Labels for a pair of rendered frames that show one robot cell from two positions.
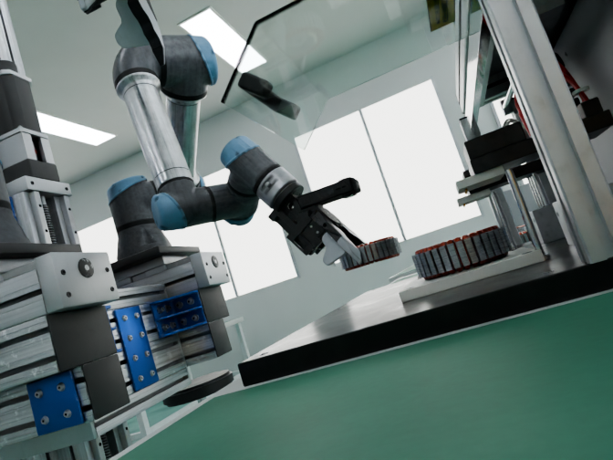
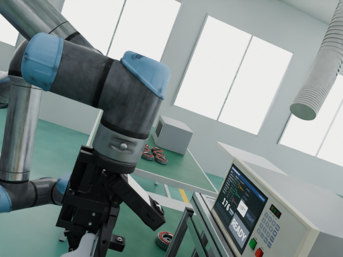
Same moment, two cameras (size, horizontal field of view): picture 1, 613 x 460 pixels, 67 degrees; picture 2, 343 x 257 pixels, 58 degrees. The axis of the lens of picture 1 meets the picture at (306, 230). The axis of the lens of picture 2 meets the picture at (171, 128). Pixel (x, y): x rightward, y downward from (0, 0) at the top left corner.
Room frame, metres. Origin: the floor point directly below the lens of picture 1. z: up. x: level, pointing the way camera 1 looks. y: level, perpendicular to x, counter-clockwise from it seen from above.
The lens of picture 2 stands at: (0.09, 0.31, 1.50)
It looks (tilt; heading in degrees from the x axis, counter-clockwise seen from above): 10 degrees down; 330
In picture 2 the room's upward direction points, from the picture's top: 21 degrees clockwise
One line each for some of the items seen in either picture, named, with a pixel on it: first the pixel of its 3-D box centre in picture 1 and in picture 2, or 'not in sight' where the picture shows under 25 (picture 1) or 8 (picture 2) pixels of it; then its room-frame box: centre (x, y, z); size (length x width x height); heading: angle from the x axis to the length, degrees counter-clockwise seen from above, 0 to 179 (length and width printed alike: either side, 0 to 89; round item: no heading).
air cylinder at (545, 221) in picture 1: (549, 222); not in sight; (0.76, -0.38, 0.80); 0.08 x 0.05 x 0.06; 163
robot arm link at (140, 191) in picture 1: (133, 202); not in sight; (1.30, 0.45, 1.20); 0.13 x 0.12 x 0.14; 120
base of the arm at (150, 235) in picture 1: (141, 241); not in sight; (1.29, 0.45, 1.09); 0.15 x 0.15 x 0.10
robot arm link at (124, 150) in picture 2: not in sight; (119, 144); (0.51, 0.14, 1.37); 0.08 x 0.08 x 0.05
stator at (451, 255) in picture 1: (460, 252); not in sight; (0.57, -0.17, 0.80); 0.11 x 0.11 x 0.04
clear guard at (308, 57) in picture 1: (392, 49); not in sight; (0.49, -0.15, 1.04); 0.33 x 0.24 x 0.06; 73
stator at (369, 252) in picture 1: (369, 254); not in sight; (0.84, -0.10, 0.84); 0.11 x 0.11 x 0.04
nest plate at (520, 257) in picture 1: (467, 272); not in sight; (0.57, -0.17, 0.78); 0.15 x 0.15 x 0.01; 73
